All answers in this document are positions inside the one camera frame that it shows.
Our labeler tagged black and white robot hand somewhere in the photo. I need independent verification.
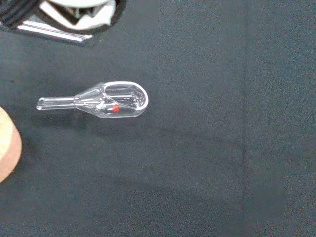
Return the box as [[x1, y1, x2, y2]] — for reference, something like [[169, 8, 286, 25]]
[[0, 0, 128, 48]]

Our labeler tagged clear glass weighing funnel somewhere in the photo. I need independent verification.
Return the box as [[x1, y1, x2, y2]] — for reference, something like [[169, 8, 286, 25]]
[[36, 81, 150, 119]]

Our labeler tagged black bench cloth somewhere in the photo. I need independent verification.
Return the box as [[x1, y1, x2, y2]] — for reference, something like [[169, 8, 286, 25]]
[[0, 0, 316, 237]]

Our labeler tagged cork flask ring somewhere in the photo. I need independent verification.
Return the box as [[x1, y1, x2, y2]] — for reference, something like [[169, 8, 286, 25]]
[[0, 105, 23, 184]]

